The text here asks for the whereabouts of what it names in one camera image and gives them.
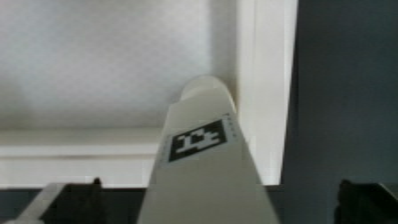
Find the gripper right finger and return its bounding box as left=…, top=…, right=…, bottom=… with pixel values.
left=334, top=180, right=398, bottom=224

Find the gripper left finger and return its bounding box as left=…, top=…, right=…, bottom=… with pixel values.
left=10, top=179, right=106, bottom=224

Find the white desk tabletop tray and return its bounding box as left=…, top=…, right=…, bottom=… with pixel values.
left=0, top=0, right=298, bottom=189

